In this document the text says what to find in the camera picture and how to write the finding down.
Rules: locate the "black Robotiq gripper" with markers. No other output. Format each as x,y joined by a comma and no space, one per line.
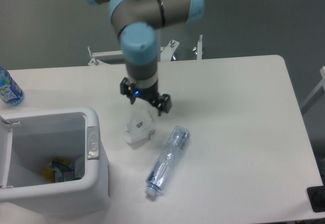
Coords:
162,102

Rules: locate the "crushed clear plastic bottle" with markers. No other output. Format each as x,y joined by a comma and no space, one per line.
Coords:
167,161

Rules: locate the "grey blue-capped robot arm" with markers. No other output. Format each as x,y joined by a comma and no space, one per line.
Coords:
135,23

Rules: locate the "white plastic trash can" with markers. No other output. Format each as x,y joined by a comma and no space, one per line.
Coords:
31,140

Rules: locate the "yellow blue snack wrapper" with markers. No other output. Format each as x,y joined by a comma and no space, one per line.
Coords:
59,170

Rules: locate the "blue labelled water bottle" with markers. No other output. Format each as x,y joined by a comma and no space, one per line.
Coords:
11,93

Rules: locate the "black clamp at table edge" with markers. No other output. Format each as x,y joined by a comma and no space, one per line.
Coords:
316,198

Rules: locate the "white metal base frame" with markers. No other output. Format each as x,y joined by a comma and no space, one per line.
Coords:
167,53

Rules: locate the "white frame at right edge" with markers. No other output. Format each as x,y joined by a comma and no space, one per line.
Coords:
314,95

